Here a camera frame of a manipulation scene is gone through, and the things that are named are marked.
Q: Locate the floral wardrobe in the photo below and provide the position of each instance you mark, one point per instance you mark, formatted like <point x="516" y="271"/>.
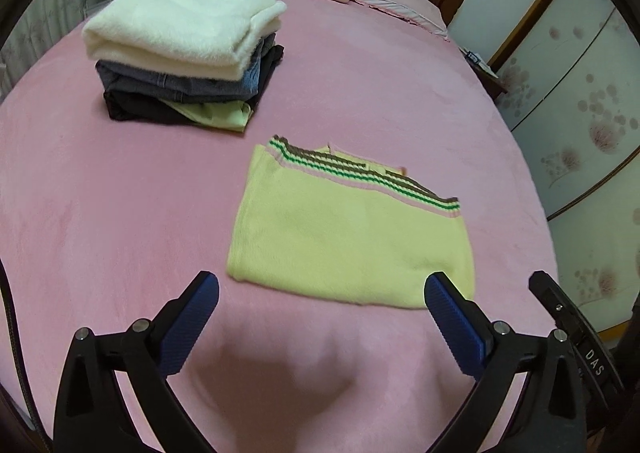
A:
<point x="575" y="108"/>

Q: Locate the bed with pink sheet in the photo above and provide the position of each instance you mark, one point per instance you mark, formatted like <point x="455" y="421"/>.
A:
<point x="375" y="83"/>

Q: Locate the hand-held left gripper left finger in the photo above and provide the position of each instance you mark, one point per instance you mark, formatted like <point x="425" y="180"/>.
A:
<point x="190" y="328"/>

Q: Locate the black folded garment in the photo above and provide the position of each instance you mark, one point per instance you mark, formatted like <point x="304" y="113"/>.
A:
<point x="135" y="109"/>

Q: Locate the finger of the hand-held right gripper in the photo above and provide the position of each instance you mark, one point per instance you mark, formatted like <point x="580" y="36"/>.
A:
<point x="575" y="328"/>

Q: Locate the grey folded jeans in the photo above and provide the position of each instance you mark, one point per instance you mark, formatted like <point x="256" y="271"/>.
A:
<point x="150" y="80"/>

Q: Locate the white curtain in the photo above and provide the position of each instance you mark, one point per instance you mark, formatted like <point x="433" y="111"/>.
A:
<point x="40" y="28"/>

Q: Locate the yellow knitted cardigan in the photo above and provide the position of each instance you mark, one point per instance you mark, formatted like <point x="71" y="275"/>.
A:
<point x="340" y="243"/>

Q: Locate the wooden nightstand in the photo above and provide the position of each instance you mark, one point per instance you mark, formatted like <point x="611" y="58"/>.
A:
<point x="492" y="83"/>

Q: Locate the papers on nightstand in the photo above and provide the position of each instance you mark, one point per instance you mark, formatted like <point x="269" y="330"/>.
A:
<point x="477" y="60"/>

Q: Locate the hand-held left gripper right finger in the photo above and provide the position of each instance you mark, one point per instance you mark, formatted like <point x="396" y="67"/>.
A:
<point x="455" y="328"/>

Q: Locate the light green folded garment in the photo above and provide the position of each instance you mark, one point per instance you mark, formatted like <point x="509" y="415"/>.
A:
<point x="220" y="114"/>

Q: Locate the white fluffy folded garment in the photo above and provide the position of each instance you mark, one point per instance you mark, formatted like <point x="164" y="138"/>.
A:
<point x="175" y="23"/>

